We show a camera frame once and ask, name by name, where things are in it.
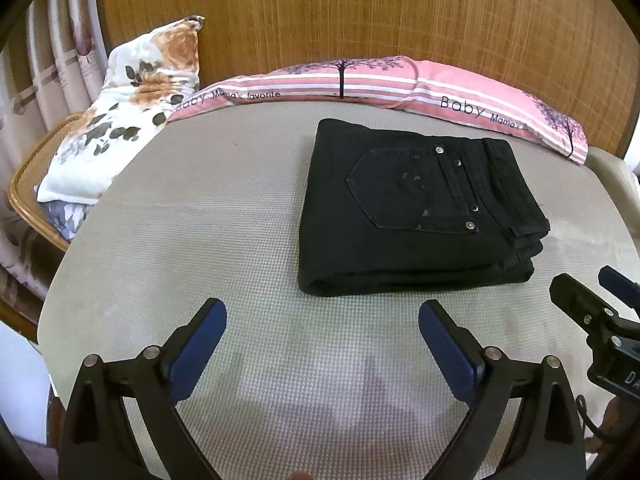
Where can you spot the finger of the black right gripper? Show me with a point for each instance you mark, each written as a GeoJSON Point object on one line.
{"type": "Point", "coordinates": [585, 308]}
{"type": "Point", "coordinates": [621, 287]}

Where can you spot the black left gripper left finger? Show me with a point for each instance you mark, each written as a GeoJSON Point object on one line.
{"type": "Point", "coordinates": [98, 441]}

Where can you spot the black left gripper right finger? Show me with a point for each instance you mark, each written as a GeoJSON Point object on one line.
{"type": "Point", "coordinates": [545, 441]}

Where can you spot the black denim pants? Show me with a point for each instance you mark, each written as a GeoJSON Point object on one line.
{"type": "Point", "coordinates": [397, 211]}

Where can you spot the beige cushion at bedside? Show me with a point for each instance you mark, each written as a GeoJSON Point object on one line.
{"type": "Point", "coordinates": [619, 181]}

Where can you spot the grey patterned cloth under pillow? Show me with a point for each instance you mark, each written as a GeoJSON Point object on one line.
{"type": "Point", "coordinates": [66, 218]}

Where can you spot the wicker rattan chair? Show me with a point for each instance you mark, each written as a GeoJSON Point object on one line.
{"type": "Point", "coordinates": [22, 187]}

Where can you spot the beige textured mattress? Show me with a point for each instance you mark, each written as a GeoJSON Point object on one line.
{"type": "Point", "coordinates": [306, 386]}

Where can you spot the wooden bamboo headboard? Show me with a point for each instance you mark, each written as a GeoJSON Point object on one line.
{"type": "Point", "coordinates": [579, 56]}

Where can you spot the pink striped baby pillow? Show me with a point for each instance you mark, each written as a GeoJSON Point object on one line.
{"type": "Point", "coordinates": [426, 88]}

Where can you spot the white floral pillow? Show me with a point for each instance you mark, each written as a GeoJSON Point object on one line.
{"type": "Point", "coordinates": [146, 79]}

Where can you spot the beige patterned curtain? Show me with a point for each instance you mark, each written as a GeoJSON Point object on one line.
{"type": "Point", "coordinates": [52, 65]}

